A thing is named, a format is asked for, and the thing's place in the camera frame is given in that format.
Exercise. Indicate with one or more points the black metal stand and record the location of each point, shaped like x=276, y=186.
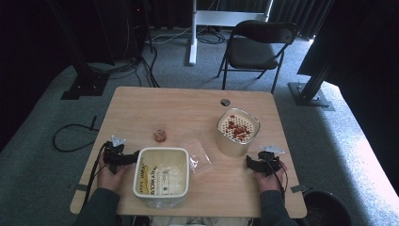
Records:
x=84, y=84
x=309, y=95

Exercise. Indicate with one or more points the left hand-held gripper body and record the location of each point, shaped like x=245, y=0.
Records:
x=116, y=155

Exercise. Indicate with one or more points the person's left hand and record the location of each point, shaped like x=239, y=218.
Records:
x=106, y=179

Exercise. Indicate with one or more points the black round bin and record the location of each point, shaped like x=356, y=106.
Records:
x=326, y=208

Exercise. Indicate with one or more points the grey tape strip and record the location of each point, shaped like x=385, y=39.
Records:
x=79, y=187
x=299, y=188

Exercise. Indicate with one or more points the white desk frame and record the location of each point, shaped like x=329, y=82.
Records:
x=219, y=18

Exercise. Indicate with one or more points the person's lap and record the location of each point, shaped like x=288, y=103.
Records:
x=200, y=221

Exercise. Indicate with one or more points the clear plastic bag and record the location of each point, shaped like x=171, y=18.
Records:
x=199, y=155

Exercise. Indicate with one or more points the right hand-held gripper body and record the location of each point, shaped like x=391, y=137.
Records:
x=268, y=164

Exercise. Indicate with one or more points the black computer tower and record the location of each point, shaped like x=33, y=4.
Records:
x=125, y=31

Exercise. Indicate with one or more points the pile of red bits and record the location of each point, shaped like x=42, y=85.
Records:
x=239, y=129

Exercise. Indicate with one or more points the dark curtain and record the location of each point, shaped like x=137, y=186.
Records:
x=298, y=12

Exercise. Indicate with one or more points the round beige perforated-lid container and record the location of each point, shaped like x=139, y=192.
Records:
x=232, y=147

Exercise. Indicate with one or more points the black folding chair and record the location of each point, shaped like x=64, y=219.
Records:
x=254, y=51

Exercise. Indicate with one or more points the cream square plastic bin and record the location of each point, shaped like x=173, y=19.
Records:
x=161, y=194

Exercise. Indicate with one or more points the person's right hand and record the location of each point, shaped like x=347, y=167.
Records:
x=271, y=183

